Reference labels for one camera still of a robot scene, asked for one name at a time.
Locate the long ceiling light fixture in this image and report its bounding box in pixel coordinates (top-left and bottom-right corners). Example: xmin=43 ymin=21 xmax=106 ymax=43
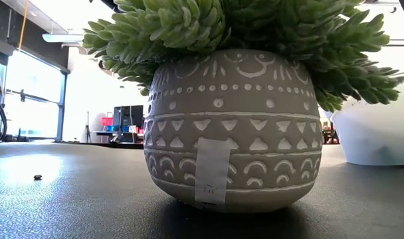
xmin=41 ymin=33 xmax=86 ymax=44

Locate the background work table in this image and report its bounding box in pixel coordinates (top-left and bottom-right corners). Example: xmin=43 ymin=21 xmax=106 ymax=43
xmin=92 ymin=130 xmax=145 ymax=144

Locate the black computer monitor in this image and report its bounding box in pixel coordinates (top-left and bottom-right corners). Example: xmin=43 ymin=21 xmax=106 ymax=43
xmin=112 ymin=105 xmax=145 ymax=133

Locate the black table mat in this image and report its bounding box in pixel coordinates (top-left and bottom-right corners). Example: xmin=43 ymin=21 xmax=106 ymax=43
xmin=0 ymin=141 xmax=404 ymax=239

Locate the succulent in patterned grey pot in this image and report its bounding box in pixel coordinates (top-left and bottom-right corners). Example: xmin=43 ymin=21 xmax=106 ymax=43
xmin=81 ymin=0 xmax=404 ymax=214

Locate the white bowl with black face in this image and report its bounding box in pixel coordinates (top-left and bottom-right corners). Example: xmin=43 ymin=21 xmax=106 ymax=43
xmin=331 ymin=71 xmax=404 ymax=167

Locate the thin black tripod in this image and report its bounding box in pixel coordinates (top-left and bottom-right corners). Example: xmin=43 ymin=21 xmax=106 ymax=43
xmin=84 ymin=111 xmax=92 ymax=143

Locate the yellow hanging cable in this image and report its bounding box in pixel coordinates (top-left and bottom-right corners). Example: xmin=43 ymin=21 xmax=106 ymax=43
xmin=17 ymin=0 xmax=30 ymax=50

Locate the dark window frame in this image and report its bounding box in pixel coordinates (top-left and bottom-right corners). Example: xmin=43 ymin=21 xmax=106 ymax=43
xmin=0 ymin=46 xmax=72 ymax=142

